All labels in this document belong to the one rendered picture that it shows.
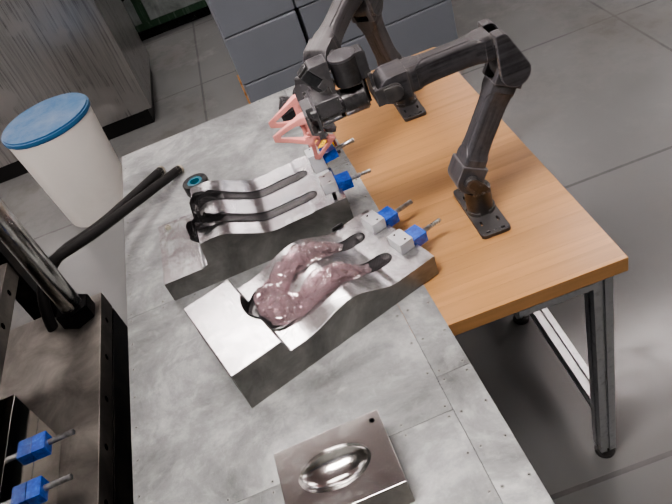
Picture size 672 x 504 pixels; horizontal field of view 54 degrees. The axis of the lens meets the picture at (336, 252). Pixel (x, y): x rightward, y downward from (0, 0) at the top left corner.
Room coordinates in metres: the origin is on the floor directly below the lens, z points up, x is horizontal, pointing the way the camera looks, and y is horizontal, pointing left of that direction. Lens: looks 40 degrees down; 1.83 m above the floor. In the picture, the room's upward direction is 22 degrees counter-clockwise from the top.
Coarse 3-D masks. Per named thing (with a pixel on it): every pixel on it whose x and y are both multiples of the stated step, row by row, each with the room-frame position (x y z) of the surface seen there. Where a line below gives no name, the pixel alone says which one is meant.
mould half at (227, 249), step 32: (192, 192) 1.54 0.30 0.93; (288, 192) 1.44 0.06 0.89; (320, 192) 1.38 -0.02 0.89; (224, 224) 1.34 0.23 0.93; (256, 224) 1.34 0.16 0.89; (288, 224) 1.31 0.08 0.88; (320, 224) 1.31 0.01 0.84; (192, 256) 1.37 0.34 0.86; (224, 256) 1.30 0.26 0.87; (256, 256) 1.31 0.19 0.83; (192, 288) 1.30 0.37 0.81
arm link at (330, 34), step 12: (336, 0) 1.64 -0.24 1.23; (348, 0) 1.63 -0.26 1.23; (360, 0) 1.65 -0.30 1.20; (372, 0) 1.67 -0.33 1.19; (336, 12) 1.60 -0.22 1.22; (348, 12) 1.62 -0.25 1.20; (372, 12) 1.67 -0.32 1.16; (324, 24) 1.59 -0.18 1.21; (336, 24) 1.57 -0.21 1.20; (348, 24) 1.61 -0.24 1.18; (324, 36) 1.55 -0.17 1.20; (336, 36) 1.55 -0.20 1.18; (312, 48) 1.53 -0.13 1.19; (324, 48) 1.51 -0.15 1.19; (336, 48) 1.53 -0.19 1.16
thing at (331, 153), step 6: (342, 144) 1.49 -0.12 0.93; (348, 144) 1.49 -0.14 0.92; (306, 150) 1.51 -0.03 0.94; (312, 150) 1.50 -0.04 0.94; (318, 150) 1.48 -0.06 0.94; (330, 150) 1.48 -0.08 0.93; (336, 150) 1.49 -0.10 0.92; (312, 156) 1.47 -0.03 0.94; (324, 156) 1.47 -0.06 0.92; (330, 156) 1.47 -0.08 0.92; (336, 156) 1.47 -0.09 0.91; (312, 162) 1.47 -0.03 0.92; (318, 162) 1.47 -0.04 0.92; (324, 162) 1.47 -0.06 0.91; (318, 168) 1.47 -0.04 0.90; (324, 168) 1.47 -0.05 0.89
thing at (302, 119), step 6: (300, 102) 1.20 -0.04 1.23; (306, 102) 1.19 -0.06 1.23; (306, 108) 1.17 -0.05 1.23; (300, 114) 1.15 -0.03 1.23; (306, 114) 1.14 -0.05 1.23; (294, 120) 1.15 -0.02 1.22; (300, 120) 1.14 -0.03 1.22; (306, 120) 1.14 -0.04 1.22; (288, 126) 1.15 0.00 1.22; (294, 126) 1.15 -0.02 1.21; (300, 126) 1.15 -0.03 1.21; (306, 126) 1.14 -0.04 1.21; (282, 132) 1.16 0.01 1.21; (306, 132) 1.15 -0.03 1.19; (312, 132) 1.14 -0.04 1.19; (276, 138) 1.16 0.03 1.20; (282, 138) 1.16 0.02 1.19; (288, 138) 1.16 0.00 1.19; (294, 138) 1.16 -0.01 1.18; (300, 138) 1.15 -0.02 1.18; (306, 138) 1.14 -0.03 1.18; (312, 138) 1.14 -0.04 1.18; (306, 144) 1.14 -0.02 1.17; (312, 144) 1.14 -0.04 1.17
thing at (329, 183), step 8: (320, 176) 1.40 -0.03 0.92; (328, 176) 1.39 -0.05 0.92; (336, 176) 1.40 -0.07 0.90; (344, 176) 1.38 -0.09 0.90; (352, 176) 1.38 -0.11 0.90; (360, 176) 1.38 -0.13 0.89; (328, 184) 1.36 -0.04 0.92; (336, 184) 1.36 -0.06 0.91; (344, 184) 1.36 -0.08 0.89; (352, 184) 1.36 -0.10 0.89; (328, 192) 1.36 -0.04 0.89
